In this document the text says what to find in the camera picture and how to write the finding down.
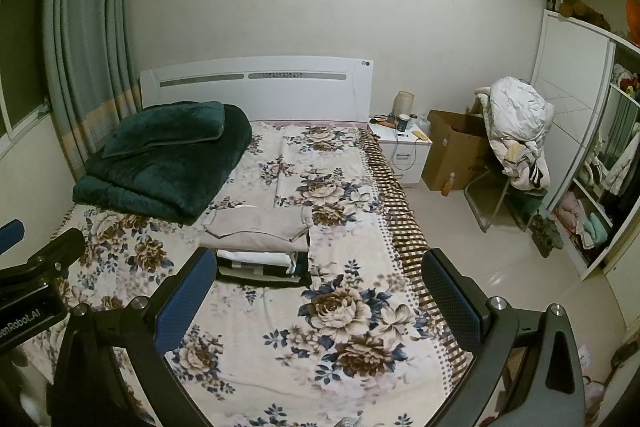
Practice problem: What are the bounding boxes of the green curtain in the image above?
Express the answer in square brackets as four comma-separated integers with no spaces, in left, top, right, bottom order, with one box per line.
[42,0,143,178]

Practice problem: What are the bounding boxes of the white nightstand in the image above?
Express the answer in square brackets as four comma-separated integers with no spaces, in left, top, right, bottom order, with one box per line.
[368,116,433,188]

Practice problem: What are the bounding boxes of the orange object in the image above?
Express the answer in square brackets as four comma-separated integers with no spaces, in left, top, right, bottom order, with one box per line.
[625,0,640,45]

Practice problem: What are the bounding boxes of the dark green folded blanket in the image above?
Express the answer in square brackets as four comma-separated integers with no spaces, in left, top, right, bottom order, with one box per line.
[72,101,252,224]

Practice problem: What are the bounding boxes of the white headboard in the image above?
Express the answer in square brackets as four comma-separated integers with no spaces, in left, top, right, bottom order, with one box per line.
[139,55,375,128]

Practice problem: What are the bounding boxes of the grey long-sleeve shirt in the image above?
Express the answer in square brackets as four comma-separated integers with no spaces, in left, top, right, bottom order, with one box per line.
[199,206,315,253]

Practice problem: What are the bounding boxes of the pile of mixed clothes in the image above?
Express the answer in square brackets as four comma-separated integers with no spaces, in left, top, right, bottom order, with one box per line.
[492,137,551,192]

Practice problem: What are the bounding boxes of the dark slippers pair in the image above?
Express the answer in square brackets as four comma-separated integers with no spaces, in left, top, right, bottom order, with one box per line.
[530,214,565,258]

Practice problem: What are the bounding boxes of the bed with floral sheet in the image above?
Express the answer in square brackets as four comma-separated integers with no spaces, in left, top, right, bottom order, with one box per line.
[30,121,476,427]

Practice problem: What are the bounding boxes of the dark green pillow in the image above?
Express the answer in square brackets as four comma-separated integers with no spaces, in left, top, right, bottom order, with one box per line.
[101,101,226,159]

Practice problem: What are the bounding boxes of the pink folded cloth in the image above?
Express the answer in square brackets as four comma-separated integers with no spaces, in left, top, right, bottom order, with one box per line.
[557,197,583,233]

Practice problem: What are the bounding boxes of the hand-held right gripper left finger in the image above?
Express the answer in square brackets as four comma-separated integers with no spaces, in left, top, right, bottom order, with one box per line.
[52,247,218,427]

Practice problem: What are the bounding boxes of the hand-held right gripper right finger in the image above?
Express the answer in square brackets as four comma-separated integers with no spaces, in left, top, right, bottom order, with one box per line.
[421,248,587,427]

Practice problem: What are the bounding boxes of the white wardrobe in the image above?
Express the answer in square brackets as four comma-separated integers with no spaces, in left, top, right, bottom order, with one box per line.
[529,8,640,280]

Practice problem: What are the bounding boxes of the large cardboard box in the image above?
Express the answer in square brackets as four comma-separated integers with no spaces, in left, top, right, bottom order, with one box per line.
[421,109,493,192]

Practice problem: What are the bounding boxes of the cream table lamp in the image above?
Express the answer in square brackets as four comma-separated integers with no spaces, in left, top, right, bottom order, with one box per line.
[393,91,416,118]

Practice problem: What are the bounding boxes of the metal frame chair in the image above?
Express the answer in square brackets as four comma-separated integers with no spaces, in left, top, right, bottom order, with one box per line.
[464,167,548,233]

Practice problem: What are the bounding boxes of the white puffy jacket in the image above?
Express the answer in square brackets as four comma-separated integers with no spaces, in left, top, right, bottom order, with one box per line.
[475,76,556,142]

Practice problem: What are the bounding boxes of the teal folded cloth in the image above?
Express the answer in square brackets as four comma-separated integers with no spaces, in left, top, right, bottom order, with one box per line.
[580,212,608,250]

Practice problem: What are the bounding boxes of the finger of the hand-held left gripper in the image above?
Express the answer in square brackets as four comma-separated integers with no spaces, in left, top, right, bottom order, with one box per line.
[0,219,26,255]
[0,228,86,289]

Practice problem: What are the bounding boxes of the window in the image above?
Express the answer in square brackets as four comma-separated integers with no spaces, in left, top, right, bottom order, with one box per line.
[0,0,51,148]

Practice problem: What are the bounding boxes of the white folded garment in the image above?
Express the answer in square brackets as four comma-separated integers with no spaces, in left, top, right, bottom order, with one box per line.
[216,248,296,267]

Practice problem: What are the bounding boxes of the hanging clothes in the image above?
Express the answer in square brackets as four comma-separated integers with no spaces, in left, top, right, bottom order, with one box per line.
[582,97,640,208]

